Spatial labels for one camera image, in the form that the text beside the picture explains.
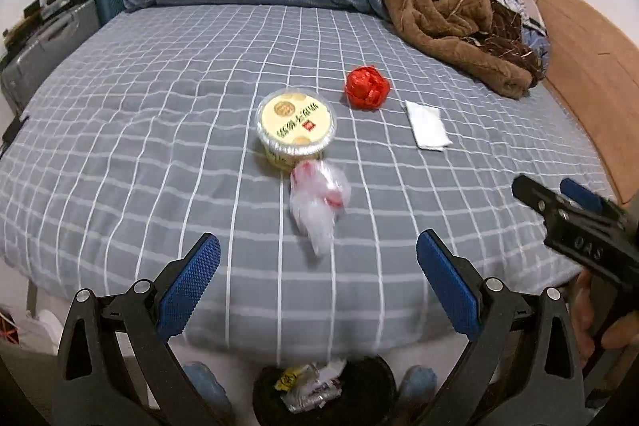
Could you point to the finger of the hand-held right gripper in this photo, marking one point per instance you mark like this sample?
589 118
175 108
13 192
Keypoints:
531 194
581 196

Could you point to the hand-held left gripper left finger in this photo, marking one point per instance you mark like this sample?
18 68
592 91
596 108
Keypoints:
192 286

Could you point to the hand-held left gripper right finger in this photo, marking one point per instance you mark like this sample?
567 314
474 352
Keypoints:
447 286

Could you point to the black trash bin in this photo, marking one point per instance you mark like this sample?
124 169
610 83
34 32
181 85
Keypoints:
369 386

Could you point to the yellow snack packet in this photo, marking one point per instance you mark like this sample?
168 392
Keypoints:
289 378

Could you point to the translucent plastic bag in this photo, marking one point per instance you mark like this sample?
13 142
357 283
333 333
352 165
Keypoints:
314 206

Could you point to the person's right hand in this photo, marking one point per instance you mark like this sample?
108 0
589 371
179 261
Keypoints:
581 306

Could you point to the white paper sheet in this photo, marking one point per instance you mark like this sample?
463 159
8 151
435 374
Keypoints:
427 126

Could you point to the brown bed headboard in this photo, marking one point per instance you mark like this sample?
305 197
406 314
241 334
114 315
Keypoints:
594 71

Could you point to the grey checked bed sheet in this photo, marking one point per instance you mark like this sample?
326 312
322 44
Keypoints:
150 156

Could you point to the grey metal leg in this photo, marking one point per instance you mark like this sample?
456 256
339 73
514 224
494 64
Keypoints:
32 301

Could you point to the shiny printed wrapper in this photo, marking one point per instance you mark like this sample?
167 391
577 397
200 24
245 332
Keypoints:
304 401

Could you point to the plaid patterned pillow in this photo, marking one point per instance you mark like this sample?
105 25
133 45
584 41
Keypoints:
519 7

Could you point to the red crumpled wrapper ball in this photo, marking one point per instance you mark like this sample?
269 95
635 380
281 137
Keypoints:
367 86

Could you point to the yellow lidded food bowl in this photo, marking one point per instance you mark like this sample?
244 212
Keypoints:
294 116

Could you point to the brown fleece blanket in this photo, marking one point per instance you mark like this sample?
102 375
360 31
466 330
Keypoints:
434 7

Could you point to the light grey suitcase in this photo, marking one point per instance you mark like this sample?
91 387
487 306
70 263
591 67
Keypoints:
45 51

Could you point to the pile of assorted dark items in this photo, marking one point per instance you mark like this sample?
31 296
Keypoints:
35 12

